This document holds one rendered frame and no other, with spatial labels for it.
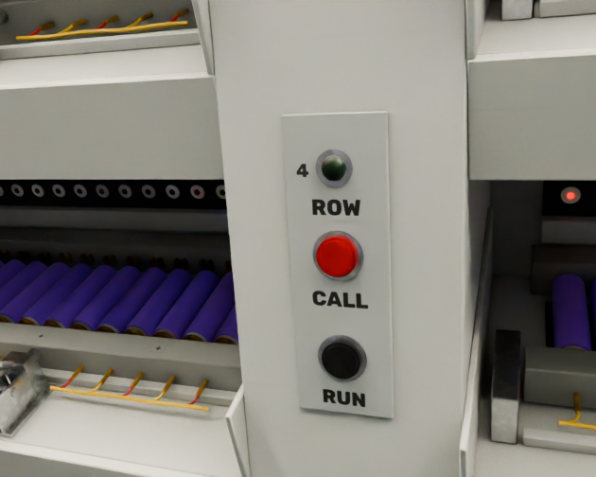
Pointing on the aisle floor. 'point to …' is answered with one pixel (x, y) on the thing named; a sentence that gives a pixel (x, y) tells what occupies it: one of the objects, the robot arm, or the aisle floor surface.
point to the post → (253, 92)
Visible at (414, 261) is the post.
